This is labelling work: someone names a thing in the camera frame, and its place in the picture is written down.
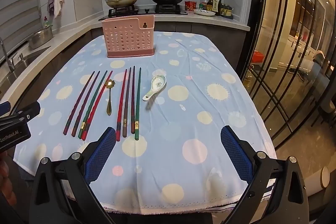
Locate steel pot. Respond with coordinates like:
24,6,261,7
28,26,54,50

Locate glass sliding door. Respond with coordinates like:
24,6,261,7
241,0,336,148

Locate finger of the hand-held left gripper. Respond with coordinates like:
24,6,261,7
12,102,41,123
0,101,12,115

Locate blue dotted tablecloth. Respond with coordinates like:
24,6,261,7
13,31,278,215

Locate chrome faucet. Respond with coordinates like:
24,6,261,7
0,38,17,73

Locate gold flower spoon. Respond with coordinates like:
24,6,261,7
105,79,113,117

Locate window blinds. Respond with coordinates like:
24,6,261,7
0,0,43,52

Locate green chopstick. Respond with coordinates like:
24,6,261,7
135,68,142,141
78,70,108,139

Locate dark soy sauce bottle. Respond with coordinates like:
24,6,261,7
211,0,223,17

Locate black gas stove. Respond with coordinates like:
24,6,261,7
106,5,189,17

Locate steel sink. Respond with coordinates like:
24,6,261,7
0,46,52,93

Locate white plate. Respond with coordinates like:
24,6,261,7
193,9,214,17

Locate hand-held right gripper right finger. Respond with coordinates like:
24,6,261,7
220,126,310,224

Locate person's left hand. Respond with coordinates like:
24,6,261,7
0,158,17,207

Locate white ceramic soup spoon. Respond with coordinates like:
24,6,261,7
142,75,167,102

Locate brown chopstick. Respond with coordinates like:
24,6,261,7
123,68,131,138
72,71,101,137

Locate dark red chopstick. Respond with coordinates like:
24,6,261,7
131,66,135,134
63,71,95,135

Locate pink perforated utensil holder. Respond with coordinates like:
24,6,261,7
102,15,156,58

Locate dark condiment jar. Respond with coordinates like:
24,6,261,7
220,4,234,17

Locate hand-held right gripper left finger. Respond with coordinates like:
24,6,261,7
29,127,117,224

